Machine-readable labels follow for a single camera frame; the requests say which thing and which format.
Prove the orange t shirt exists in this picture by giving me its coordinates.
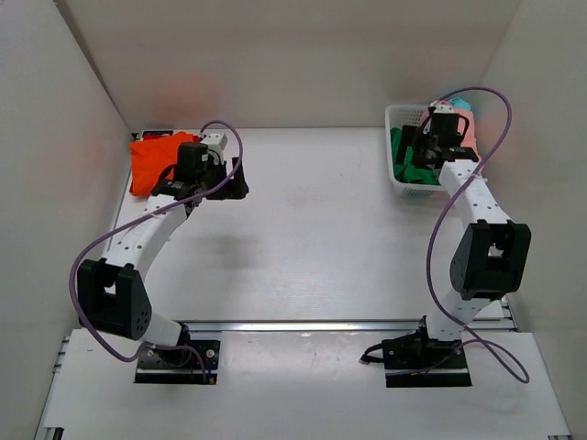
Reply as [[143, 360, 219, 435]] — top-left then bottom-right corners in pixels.
[[129, 131, 200, 197]]

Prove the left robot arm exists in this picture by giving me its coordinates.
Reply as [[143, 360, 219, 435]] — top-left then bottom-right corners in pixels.
[[70, 133, 249, 365]]

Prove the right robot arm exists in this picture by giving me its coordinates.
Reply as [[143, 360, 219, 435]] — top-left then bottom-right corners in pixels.
[[397, 103, 531, 368]]

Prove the white plastic basket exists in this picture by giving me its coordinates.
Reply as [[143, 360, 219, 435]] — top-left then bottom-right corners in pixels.
[[384, 104, 447, 200]]

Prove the pink t shirt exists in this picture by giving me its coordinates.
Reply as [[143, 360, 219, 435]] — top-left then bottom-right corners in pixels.
[[455, 109, 479, 155]]

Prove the green t shirt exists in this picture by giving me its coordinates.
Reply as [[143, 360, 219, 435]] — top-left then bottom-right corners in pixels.
[[390, 127, 439, 186]]

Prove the teal cloth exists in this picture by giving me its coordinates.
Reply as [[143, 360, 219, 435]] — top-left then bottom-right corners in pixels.
[[448, 96, 471, 112]]

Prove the folded red t shirt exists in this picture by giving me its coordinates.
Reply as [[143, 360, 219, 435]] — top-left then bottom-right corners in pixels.
[[129, 182, 150, 197]]

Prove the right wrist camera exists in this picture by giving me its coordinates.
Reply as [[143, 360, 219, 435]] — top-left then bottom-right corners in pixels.
[[427, 101, 456, 114]]

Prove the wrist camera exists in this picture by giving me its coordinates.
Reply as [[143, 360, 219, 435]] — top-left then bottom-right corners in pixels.
[[427, 101, 456, 114], [200, 133, 227, 164]]

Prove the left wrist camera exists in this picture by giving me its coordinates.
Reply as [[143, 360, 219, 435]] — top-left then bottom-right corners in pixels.
[[200, 133, 227, 164]]

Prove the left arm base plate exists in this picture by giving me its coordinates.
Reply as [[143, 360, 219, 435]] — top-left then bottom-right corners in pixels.
[[134, 332, 221, 386]]

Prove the aluminium rail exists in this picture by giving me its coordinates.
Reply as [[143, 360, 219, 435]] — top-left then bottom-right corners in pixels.
[[183, 319, 517, 334]]

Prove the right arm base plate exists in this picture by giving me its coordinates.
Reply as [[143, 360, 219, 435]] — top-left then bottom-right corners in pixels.
[[360, 328, 472, 389]]

